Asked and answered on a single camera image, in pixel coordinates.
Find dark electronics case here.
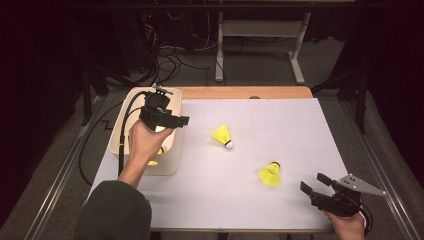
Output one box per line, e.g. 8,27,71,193
113,9,161,78

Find person's right hand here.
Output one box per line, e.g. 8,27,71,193
324,211,367,240

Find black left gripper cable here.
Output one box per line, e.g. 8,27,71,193
78,90,149,187

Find yellow shuttlecock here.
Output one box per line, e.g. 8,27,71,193
210,124,235,150
258,161,282,188
147,146,165,167

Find person's left hand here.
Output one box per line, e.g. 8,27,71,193
128,119,176,168

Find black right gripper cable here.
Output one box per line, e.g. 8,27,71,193
359,202,374,235

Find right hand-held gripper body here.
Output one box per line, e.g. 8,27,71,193
309,173,387,218

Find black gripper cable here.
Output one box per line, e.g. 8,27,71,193
78,90,149,187
359,202,374,235

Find tangle of floor cables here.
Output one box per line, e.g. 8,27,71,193
143,13,228,86

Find white metal table frame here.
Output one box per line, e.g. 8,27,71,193
214,11,312,85

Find white plastic storage bin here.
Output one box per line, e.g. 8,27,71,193
108,87,185,177

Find aluminium floor rail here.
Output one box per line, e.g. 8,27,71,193
339,99,415,240
23,94,109,240

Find black metal stand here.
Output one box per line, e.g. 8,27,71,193
81,66,111,127
312,66,368,135

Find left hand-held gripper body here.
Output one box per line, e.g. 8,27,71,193
138,83,175,133

